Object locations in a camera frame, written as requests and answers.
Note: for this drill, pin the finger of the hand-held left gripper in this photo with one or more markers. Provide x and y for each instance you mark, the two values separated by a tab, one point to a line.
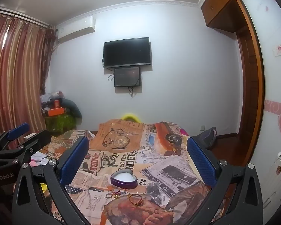
18	130
37	140

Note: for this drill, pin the purple heart-shaped tin box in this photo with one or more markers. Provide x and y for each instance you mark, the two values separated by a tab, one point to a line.
121	182

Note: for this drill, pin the small black wall monitor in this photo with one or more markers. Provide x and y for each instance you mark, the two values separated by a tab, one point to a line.
127	76

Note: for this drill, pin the small orange box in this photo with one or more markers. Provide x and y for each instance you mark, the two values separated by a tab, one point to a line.
56	103

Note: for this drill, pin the striped red curtain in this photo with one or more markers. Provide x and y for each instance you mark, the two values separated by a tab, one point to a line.
14	63

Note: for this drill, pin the dark green bag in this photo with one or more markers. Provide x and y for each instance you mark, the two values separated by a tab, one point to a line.
72	110

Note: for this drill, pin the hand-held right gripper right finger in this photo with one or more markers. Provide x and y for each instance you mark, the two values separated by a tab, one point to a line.
201	159

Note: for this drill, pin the white wall label sticker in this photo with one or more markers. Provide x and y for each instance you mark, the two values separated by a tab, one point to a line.
279	50

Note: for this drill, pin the white air conditioner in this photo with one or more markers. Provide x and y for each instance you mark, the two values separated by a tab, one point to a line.
75	29

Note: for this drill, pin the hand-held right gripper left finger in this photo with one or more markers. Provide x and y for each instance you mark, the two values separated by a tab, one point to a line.
75	159

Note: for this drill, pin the printed blanket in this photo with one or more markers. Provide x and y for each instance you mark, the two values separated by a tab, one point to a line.
131	150

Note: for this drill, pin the brown wooden door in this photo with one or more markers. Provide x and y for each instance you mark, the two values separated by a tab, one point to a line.
248	86

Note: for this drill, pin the curtain rod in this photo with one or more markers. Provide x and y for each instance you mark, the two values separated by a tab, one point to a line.
21	18

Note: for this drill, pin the large black wall television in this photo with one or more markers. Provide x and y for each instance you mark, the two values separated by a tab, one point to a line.
127	51

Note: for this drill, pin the white wall socket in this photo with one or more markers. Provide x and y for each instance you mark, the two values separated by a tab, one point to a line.
202	127

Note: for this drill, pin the pink wall border strip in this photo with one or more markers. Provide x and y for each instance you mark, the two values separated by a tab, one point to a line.
277	106

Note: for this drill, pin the white plastic bag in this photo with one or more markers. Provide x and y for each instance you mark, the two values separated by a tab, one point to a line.
48	97

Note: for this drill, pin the yellow plastic item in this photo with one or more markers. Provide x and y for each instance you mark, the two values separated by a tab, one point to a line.
131	117

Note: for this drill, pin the green cloth covered cabinet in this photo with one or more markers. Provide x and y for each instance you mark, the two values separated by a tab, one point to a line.
59	124

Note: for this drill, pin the wooden overhead cabinet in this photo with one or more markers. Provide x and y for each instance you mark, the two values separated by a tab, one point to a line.
215	7

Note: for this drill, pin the flat orange box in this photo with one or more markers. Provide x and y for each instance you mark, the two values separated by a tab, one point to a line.
56	112

